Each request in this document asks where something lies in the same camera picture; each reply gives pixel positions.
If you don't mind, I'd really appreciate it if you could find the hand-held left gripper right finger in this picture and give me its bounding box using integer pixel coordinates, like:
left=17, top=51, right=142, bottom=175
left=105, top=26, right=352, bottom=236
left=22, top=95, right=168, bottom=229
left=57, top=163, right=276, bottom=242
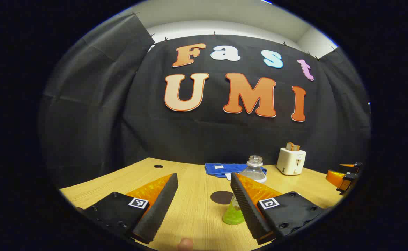
left=230, top=172, right=330, bottom=245

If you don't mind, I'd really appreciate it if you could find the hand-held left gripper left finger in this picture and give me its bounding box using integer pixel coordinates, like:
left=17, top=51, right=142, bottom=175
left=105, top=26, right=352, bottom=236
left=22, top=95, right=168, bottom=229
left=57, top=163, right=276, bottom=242
left=75, top=173, right=178, bottom=244

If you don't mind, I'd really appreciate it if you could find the dark brown round coaster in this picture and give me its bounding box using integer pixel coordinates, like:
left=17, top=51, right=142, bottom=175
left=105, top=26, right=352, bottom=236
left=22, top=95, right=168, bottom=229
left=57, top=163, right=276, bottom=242
left=210, top=191, right=235, bottom=205

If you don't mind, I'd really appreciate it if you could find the clear water bottle green drink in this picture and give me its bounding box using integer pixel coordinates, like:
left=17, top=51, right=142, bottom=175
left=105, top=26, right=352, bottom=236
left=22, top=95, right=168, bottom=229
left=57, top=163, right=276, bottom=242
left=223, top=155, right=268, bottom=225

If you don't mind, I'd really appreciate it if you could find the folded blue towel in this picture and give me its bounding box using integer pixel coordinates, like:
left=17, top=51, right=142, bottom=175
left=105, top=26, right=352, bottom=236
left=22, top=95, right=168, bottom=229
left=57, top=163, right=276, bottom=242
left=205, top=163, right=268, bottom=179

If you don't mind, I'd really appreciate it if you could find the cream white toaster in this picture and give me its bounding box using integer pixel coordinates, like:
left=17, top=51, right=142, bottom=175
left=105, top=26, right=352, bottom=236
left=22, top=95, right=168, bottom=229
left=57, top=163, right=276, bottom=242
left=276, top=147, right=307, bottom=176

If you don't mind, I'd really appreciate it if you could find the black backdrop cloth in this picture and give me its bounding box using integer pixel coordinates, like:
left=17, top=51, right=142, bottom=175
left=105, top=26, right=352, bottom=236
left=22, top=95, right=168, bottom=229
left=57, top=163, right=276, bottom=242
left=38, top=14, right=372, bottom=189

